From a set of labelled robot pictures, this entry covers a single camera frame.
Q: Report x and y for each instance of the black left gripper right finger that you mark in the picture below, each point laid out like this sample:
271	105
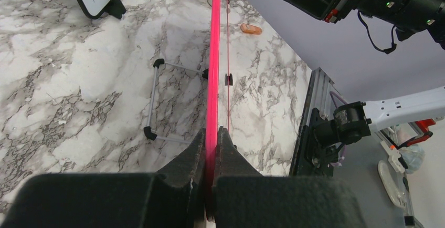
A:
243	197

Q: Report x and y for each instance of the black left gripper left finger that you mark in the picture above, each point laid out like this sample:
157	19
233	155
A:
170	197

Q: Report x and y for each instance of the red framed whiteboard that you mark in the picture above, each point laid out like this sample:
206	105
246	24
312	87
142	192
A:
211	137

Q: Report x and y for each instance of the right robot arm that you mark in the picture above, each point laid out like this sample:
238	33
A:
373	49

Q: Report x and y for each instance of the orange rubber piece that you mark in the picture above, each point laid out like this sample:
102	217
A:
250	29

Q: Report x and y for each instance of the wire whiteboard easel stand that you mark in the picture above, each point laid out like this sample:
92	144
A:
177	101

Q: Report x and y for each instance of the black aluminium base frame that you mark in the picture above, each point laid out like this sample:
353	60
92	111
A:
309	157

